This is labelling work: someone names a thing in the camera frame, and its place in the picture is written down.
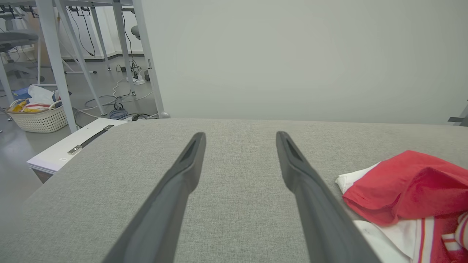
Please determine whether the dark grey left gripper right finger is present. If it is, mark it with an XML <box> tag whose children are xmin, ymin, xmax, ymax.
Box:
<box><xmin>276</xmin><ymin>131</ymin><xmax>382</xmax><ymax>263</ymax></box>

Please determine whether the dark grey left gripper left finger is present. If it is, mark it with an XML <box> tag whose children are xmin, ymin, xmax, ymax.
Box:
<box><xmin>102</xmin><ymin>131</ymin><xmax>207</xmax><ymax>263</ymax></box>

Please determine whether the red and white jersey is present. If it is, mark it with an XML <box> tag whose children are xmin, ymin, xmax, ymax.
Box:
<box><xmin>336</xmin><ymin>150</ymin><xmax>468</xmax><ymax>263</ymax></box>

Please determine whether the white plastic laundry basket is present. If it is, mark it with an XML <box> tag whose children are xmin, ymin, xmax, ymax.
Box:
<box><xmin>5</xmin><ymin>99</ymin><xmax>70</xmax><ymax>133</ymax></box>

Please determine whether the white and yellow clothes pile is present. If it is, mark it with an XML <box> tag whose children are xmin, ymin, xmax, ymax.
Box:
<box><xmin>10</xmin><ymin>85</ymin><xmax>63</xmax><ymax>113</ymax></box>

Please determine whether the white table leg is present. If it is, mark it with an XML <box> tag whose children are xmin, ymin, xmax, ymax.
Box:
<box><xmin>0</xmin><ymin>55</ymin><xmax>15</xmax><ymax>106</ymax></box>
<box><xmin>35</xmin><ymin>0</ymin><xmax>78</xmax><ymax>133</ymax></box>
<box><xmin>55</xmin><ymin>0</ymin><xmax>107</xmax><ymax>117</ymax></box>
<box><xmin>90</xmin><ymin>7</ymin><xmax>111</xmax><ymax>70</ymax></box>
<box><xmin>112</xmin><ymin>0</ymin><xmax>136</xmax><ymax>96</ymax></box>

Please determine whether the grey office chair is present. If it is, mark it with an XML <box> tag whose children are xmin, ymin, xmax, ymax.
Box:
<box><xmin>0</xmin><ymin>10</ymin><xmax>45</xmax><ymax>83</ymax></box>

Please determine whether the blue cable coil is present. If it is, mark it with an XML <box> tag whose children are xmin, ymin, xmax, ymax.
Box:
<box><xmin>109</xmin><ymin>107</ymin><xmax>128</xmax><ymax>120</ymax></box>

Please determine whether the white case with black handle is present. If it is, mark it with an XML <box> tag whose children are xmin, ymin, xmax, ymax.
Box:
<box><xmin>26</xmin><ymin>118</ymin><xmax>128</xmax><ymax>183</ymax></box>

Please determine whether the white floor cable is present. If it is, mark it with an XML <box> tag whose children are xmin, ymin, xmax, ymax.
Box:
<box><xmin>74</xmin><ymin>78</ymin><xmax>154</xmax><ymax>119</ymax></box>

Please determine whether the hanging black cable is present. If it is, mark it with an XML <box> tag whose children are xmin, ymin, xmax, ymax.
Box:
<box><xmin>68</xmin><ymin>7</ymin><xmax>96</xmax><ymax>58</ymax></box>
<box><xmin>116</xmin><ymin>11</ymin><xmax>143</xmax><ymax>79</ymax></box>

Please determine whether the white partition frame post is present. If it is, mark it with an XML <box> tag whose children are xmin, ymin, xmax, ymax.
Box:
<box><xmin>131</xmin><ymin>0</ymin><xmax>170</xmax><ymax>119</ymax></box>

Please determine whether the grey stand with black strap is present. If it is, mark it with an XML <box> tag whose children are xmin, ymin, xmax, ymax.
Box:
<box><xmin>448</xmin><ymin>103</ymin><xmax>468</xmax><ymax>127</ymax></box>

